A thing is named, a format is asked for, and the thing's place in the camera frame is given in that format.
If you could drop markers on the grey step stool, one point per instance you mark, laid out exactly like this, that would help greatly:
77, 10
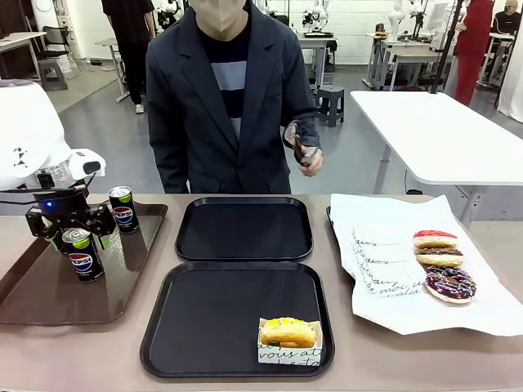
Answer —
53, 73

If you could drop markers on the red glazed donut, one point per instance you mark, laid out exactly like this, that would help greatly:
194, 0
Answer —
434, 237

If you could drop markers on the chocolate nut donut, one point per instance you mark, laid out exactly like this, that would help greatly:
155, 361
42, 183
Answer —
439, 256

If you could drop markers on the yellow glazed donut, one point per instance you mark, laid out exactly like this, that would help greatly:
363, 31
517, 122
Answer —
288, 331

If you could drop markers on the person in red apron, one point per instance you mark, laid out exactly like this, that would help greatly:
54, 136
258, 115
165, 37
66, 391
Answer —
474, 49

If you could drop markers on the black stand pole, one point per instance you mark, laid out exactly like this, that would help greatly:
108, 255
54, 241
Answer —
446, 49

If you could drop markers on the grey legged table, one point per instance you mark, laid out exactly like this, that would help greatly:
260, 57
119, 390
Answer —
116, 61

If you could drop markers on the seated person with cap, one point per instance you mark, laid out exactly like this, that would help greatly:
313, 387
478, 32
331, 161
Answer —
508, 20

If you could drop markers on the white printed paper sheet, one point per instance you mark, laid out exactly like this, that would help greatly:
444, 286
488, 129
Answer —
392, 253

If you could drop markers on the white table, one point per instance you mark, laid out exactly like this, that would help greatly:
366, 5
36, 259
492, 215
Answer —
441, 130

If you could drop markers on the black office chair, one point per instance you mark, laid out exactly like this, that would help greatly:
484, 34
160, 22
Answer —
59, 45

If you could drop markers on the person in dark blazer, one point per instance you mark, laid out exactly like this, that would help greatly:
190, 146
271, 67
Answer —
192, 122

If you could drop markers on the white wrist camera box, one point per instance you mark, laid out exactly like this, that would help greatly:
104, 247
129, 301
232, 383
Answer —
88, 163

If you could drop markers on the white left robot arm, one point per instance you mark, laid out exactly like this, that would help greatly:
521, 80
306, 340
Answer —
24, 122

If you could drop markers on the black tray under paper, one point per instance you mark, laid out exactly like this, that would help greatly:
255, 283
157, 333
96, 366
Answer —
332, 228

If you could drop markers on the long grey workbench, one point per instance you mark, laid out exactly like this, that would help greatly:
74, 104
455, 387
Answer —
408, 57

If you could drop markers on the person's right forearm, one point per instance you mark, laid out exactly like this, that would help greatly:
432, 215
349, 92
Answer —
169, 163

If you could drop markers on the purple sprinkled donut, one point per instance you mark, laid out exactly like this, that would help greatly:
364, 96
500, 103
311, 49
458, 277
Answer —
450, 283

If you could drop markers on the white printed paper box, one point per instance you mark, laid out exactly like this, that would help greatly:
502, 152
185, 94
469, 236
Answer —
286, 355

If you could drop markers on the dark metal tongs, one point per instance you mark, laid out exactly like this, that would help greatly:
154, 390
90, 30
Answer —
295, 141

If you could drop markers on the black Pepsi zero can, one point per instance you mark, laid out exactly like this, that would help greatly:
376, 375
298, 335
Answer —
123, 212
86, 261

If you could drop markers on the brown plastic tray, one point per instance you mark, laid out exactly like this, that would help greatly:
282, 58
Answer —
49, 294

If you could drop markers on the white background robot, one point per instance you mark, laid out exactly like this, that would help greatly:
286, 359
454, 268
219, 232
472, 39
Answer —
316, 16

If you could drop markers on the light desk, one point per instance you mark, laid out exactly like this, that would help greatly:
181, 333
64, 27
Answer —
18, 41

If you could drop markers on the beige face mask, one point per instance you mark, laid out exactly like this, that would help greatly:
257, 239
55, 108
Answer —
218, 18

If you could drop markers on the grey plastic stool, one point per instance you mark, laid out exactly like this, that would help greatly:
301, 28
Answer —
331, 104

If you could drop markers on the black plastic tray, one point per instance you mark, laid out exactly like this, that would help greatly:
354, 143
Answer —
212, 318
245, 228

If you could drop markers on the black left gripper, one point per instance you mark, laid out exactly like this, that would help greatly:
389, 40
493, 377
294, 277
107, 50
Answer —
61, 204

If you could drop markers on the person's left hand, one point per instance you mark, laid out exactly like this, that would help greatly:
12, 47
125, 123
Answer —
314, 163

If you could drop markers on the person's left forearm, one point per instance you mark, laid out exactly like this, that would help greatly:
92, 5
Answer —
307, 130

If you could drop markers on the grey workbench with robot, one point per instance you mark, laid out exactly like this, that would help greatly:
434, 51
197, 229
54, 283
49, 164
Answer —
316, 49

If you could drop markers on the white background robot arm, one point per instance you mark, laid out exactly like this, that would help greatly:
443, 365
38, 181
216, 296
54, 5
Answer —
395, 20

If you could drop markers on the bystander in black clothes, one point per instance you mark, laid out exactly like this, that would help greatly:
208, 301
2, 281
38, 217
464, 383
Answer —
130, 41

